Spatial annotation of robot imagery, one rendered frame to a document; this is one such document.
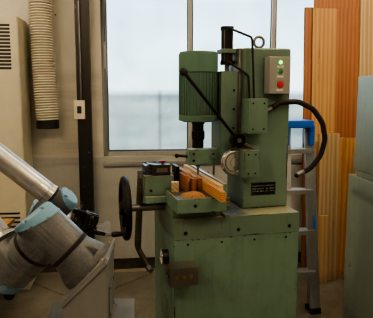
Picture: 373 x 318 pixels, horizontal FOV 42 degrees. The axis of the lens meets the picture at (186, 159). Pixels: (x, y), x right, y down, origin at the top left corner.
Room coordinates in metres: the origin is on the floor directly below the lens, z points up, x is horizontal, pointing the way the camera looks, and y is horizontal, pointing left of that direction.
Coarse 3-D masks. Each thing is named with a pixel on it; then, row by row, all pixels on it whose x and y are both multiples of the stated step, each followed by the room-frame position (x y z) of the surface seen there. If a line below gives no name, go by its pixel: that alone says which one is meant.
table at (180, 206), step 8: (168, 192) 2.09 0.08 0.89; (176, 192) 2.06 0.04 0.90; (144, 200) 2.13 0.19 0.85; (152, 200) 2.11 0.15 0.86; (160, 200) 2.12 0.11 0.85; (168, 200) 2.09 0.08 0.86; (176, 200) 1.93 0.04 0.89; (184, 200) 1.93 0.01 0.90; (192, 200) 1.94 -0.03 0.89; (200, 200) 1.94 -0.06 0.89; (208, 200) 1.95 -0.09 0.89; (216, 200) 1.96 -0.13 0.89; (176, 208) 1.93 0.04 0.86; (184, 208) 1.93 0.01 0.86; (192, 208) 1.94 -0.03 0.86; (200, 208) 1.94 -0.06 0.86; (208, 208) 1.95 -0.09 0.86; (216, 208) 1.96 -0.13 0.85; (224, 208) 1.97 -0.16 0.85
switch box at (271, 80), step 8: (272, 56) 2.14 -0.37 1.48; (264, 64) 2.19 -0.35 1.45; (272, 64) 2.14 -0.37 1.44; (288, 64) 2.16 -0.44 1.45; (264, 72) 2.18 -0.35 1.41; (272, 72) 2.14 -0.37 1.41; (288, 72) 2.16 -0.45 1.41; (264, 80) 2.18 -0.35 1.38; (272, 80) 2.14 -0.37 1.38; (280, 80) 2.15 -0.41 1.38; (288, 80) 2.16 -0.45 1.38; (264, 88) 2.18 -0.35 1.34; (272, 88) 2.14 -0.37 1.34; (280, 88) 2.15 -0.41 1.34; (288, 88) 2.16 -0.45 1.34
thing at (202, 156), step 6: (186, 150) 2.24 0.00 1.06; (192, 150) 2.19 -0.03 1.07; (198, 150) 2.20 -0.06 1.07; (204, 150) 2.21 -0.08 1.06; (210, 150) 2.21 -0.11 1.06; (216, 150) 2.22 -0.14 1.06; (192, 156) 2.19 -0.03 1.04; (198, 156) 2.20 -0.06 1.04; (204, 156) 2.21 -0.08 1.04; (210, 156) 2.21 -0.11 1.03; (216, 156) 2.22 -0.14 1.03; (186, 162) 2.24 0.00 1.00; (192, 162) 2.19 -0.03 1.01; (198, 162) 2.20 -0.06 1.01; (204, 162) 2.21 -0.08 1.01; (210, 162) 2.21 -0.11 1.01; (216, 162) 2.22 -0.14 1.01
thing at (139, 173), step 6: (138, 174) 2.17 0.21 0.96; (138, 180) 2.17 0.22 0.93; (138, 186) 2.16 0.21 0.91; (138, 192) 2.16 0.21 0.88; (138, 198) 2.16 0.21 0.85; (138, 216) 2.15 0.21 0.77; (138, 222) 2.14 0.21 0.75; (138, 228) 2.14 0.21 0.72; (138, 234) 2.14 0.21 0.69; (138, 240) 2.13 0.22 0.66; (138, 246) 2.13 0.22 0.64; (138, 252) 2.12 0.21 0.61; (144, 258) 2.08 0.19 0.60; (144, 264) 2.10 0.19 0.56; (150, 264) 2.05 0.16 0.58; (150, 270) 2.03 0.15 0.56
